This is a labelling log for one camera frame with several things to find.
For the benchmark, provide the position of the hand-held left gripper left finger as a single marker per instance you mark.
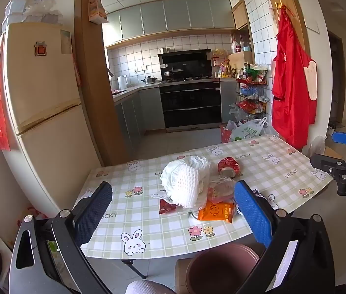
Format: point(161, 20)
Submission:
point(94, 211)

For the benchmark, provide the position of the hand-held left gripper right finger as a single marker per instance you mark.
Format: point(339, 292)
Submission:
point(252, 214)

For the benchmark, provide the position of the red and gold wrapper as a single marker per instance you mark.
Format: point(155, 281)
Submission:
point(228, 166)

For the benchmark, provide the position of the pink plastic bin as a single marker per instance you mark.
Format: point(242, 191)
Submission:
point(222, 269)

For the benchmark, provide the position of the white foam fruit net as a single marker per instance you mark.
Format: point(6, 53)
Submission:
point(198, 162)
point(185, 186)

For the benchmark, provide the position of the orange snack packet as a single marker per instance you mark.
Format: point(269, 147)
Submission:
point(215, 213)

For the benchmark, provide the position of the clear plastic container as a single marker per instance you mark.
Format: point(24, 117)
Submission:
point(222, 188)

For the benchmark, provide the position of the black table leg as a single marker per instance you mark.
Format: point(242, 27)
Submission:
point(134, 269)

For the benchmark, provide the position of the dark red snack packet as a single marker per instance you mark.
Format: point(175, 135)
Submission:
point(166, 206)

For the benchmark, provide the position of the red apron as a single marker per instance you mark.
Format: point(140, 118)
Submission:
point(292, 85)

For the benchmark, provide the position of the table with checkered tablecloth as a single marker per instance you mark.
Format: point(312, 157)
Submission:
point(166, 232)

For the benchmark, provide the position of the white green plastic bag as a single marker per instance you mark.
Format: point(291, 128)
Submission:
point(246, 131)

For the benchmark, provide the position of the person's left leg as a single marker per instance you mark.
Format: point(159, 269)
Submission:
point(148, 288)

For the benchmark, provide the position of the grey lower kitchen cabinets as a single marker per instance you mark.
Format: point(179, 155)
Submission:
point(136, 113)

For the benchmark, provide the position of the grey kitchen cabinets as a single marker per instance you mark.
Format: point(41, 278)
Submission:
point(136, 113)
point(166, 17)

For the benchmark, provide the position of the black built-in oven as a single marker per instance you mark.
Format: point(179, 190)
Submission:
point(191, 104)

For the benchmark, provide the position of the white electric kettle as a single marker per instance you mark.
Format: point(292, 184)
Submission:
point(122, 82)

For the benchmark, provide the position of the cluster of condiment bottles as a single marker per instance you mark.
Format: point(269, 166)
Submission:
point(226, 70)

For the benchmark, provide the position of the cream two-door fridge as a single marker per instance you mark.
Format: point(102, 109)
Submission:
point(44, 82)

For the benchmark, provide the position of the steel lidded pot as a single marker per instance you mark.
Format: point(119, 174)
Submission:
point(150, 80)

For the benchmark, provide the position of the steel wok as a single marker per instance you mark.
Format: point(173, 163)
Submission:
point(173, 73)

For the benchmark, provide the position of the black range hood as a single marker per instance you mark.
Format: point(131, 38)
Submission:
point(185, 59)

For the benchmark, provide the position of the red square fridge magnet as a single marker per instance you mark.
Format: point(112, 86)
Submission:
point(40, 49)

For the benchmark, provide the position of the pale paper sticker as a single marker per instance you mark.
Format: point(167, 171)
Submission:
point(66, 42)

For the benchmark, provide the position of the small steel pot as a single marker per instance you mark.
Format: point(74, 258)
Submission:
point(165, 50)

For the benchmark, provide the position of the hanging printed paper bag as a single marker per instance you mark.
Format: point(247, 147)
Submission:
point(97, 7)

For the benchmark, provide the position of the grey upper kitchen cabinets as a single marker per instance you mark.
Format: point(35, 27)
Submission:
point(166, 17)

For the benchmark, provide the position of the clear plastic bag blue print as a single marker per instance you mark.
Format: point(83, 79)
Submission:
point(42, 4)

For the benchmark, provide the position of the white storage boxes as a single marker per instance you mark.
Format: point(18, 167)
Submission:
point(14, 12)

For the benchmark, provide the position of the white wall switch panel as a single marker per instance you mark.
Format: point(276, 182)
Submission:
point(313, 26)

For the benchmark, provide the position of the yellow wall hook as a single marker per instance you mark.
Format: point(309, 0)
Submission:
point(280, 5)

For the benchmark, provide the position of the wooden wall shelf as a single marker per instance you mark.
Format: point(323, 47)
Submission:
point(241, 21)

